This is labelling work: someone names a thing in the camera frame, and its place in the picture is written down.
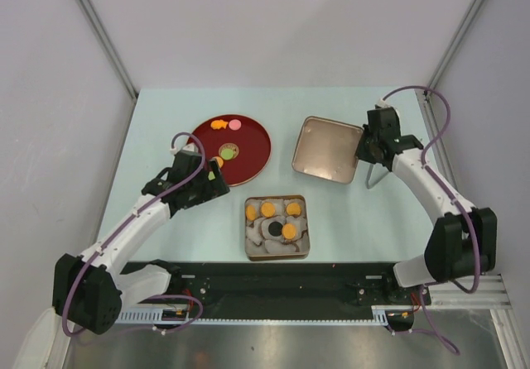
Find metal tongs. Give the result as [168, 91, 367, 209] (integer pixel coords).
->
[364, 164, 390, 190]

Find round red plate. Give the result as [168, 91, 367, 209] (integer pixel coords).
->
[192, 114, 272, 186]

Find orange round cookie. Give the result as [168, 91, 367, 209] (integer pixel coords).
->
[286, 202, 301, 216]
[245, 205, 258, 222]
[260, 202, 276, 218]
[282, 223, 297, 241]
[214, 156, 224, 168]

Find gold tin lid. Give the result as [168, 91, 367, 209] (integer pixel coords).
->
[291, 116, 363, 185]

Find black round cookie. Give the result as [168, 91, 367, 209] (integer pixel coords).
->
[267, 221, 283, 237]

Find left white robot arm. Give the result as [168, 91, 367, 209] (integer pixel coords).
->
[52, 150, 229, 337]

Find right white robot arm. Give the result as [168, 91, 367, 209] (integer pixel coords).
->
[356, 107, 498, 304]

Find green round cookie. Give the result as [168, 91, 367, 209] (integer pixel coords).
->
[220, 148, 234, 161]

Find orange fish cookie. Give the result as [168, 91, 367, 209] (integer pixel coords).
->
[210, 119, 229, 130]

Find pink round cookie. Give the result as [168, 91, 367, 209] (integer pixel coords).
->
[229, 119, 242, 131]

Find gold square cookie tin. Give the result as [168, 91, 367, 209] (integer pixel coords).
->
[244, 195, 311, 261]

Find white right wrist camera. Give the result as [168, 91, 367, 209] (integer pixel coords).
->
[374, 99, 393, 109]

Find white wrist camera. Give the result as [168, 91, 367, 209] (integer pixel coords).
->
[374, 99, 393, 109]
[170, 143, 200, 156]

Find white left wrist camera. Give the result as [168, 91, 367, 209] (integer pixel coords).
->
[170, 143, 200, 156]

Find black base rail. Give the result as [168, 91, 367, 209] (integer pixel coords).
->
[165, 261, 431, 321]

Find white cable duct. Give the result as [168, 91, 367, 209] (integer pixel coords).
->
[115, 305, 200, 324]

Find left aluminium frame post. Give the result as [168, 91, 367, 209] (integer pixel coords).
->
[61, 0, 139, 99]

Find aluminium frame post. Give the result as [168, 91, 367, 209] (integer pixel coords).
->
[427, 0, 487, 89]
[61, 0, 139, 99]

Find right aluminium frame post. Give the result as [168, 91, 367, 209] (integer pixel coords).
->
[427, 0, 487, 89]

